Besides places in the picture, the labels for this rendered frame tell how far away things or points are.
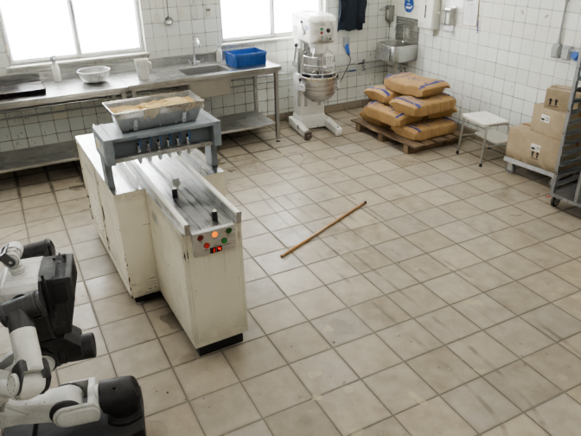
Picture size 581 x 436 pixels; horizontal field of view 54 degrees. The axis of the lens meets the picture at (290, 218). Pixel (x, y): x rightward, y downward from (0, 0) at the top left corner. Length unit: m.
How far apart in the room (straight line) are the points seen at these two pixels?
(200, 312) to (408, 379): 1.22
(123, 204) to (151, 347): 0.88
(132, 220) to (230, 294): 0.82
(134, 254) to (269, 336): 1.00
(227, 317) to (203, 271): 0.38
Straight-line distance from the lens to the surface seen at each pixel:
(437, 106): 6.51
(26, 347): 2.28
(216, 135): 3.63
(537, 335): 3.83
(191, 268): 3.09
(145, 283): 3.88
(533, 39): 6.39
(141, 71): 6.18
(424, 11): 7.39
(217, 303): 3.27
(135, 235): 3.70
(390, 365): 3.40
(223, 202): 3.16
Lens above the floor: 2.24
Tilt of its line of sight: 27 degrees down
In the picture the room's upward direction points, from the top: 1 degrees counter-clockwise
